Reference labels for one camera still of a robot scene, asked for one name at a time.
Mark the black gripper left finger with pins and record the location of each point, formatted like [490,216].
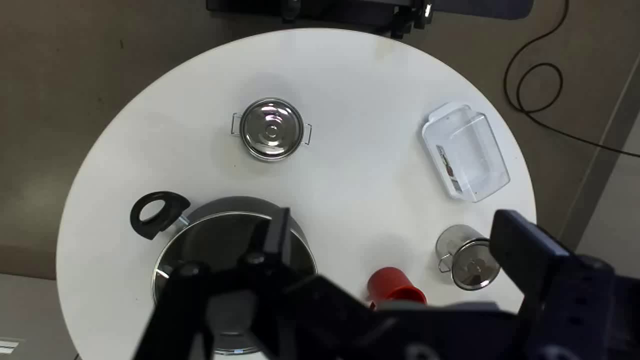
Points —
[193,293]

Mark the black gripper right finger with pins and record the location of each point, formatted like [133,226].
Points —
[567,293]

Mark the black cooking pot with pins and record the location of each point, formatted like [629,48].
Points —
[154,215]

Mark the steel mug with lid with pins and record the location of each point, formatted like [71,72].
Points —
[475,267]

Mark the small steel pot with lid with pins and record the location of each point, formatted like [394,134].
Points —
[271,128]

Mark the clear plastic food container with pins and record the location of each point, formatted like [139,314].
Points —
[467,151]

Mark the red plastic cup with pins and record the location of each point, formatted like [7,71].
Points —
[391,282]

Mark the black breadboard robot table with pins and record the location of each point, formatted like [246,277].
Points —
[320,8]

